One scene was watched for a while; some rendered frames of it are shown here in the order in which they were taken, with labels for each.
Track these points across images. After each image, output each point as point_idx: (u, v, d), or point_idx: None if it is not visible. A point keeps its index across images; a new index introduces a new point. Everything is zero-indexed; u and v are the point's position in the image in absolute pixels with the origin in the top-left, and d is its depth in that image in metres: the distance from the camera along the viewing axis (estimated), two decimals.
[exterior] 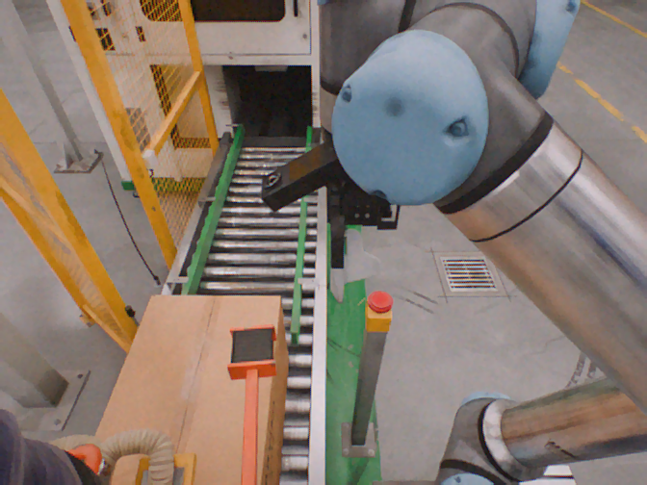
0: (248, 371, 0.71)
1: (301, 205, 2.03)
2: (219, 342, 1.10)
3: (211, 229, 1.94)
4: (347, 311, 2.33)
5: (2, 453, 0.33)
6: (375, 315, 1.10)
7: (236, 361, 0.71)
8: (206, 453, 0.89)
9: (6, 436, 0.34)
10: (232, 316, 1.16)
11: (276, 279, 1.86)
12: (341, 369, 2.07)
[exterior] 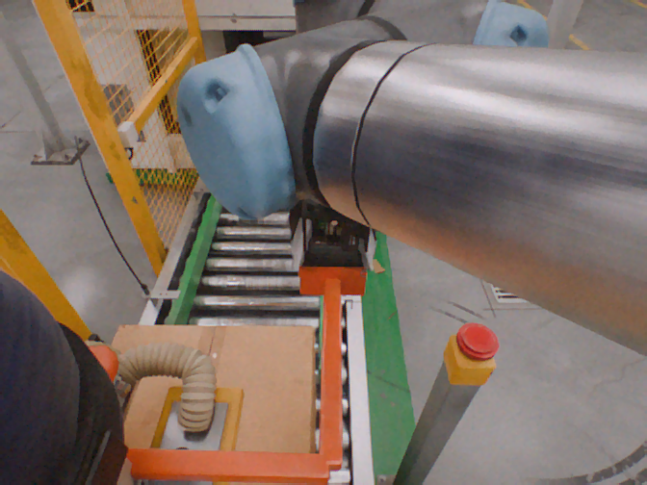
0: (328, 281, 0.50)
1: None
2: None
3: (210, 228, 1.53)
4: (375, 326, 1.92)
5: None
6: (469, 362, 0.70)
7: (312, 264, 0.50)
8: None
9: None
10: (242, 359, 0.76)
11: (294, 292, 1.46)
12: (372, 401, 1.66)
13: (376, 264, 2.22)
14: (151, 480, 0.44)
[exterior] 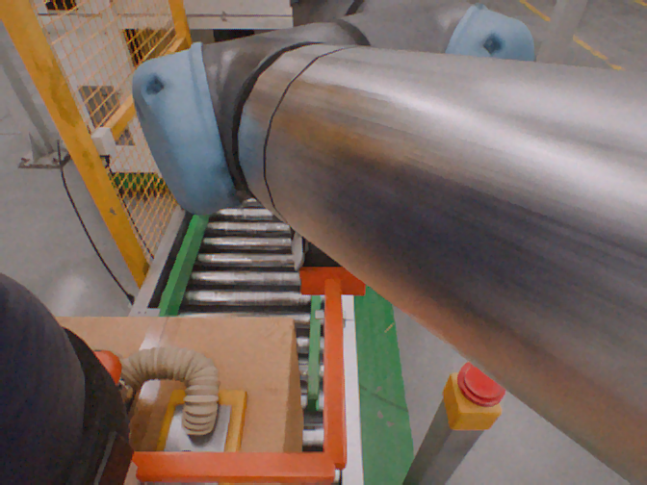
0: (328, 281, 0.50)
1: None
2: None
3: (195, 239, 1.44)
4: (371, 340, 1.84)
5: None
6: (472, 407, 0.61)
7: (312, 265, 0.50)
8: None
9: None
10: None
11: (284, 307, 1.37)
12: (368, 421, 1.57)
13: None
14: (156, 484, 0.44)
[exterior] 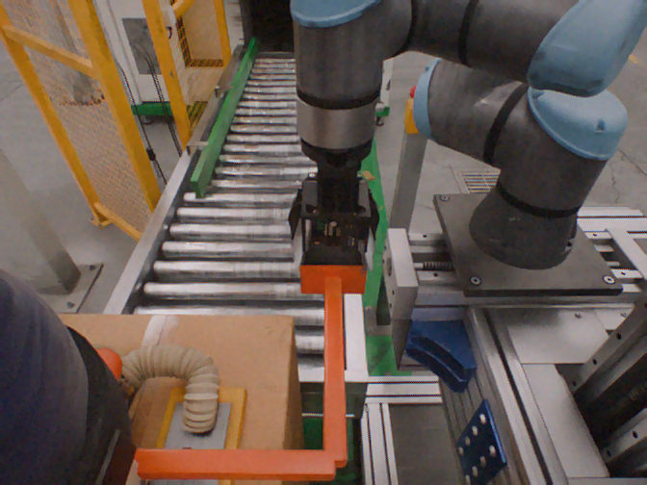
0: (328, 279, 0.50)
1: None
2: None
3: (229, 112, 1.87)
4: None
5: None
6: None
7: (313, 263, 0.50)
8: None
9: None
10: None
11: None
12: None
13: (368, 174, 2.56)
14: (156, 481, 0.44)
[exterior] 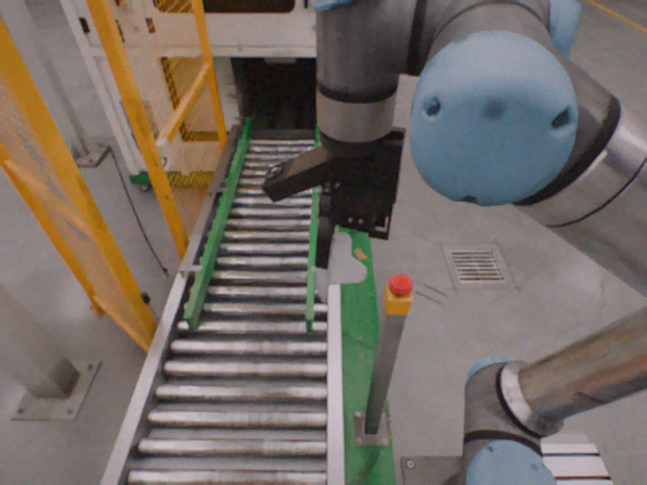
0: None
1: (312, 195, 2.03)
2: None
3: (222, 219, 1.94)
4: (356, 302, 2.33)
5: None
6: (396, 297, 1.10)
7: None
8: None
9: None
10: None
11: (288, 268, 1.86)
12: (351, 359, 2.07)
13: (360, 252, 2.62)
14: None
